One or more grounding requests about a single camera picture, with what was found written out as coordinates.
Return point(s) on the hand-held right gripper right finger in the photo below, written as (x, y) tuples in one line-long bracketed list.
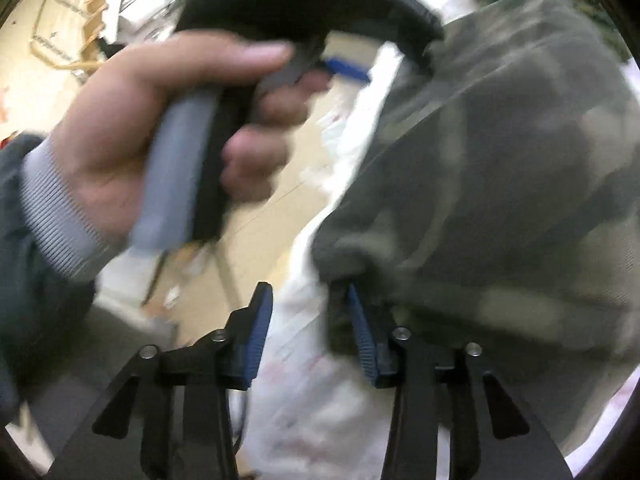
[(362, 345)]

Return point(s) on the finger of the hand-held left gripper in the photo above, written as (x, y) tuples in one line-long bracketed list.
[(347, 69)]

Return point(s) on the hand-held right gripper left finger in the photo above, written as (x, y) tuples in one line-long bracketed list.
[(257, 345)]

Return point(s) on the green camouflage pants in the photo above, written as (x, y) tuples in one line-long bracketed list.
[(500, 160)]

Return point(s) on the person's left forearm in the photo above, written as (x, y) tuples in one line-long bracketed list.
[(45, 260)]

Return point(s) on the person's left hand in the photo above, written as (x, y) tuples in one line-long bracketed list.
[(115, 135)]

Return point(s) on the yellow wooden chair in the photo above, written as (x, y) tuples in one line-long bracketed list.
[(75, 35)]

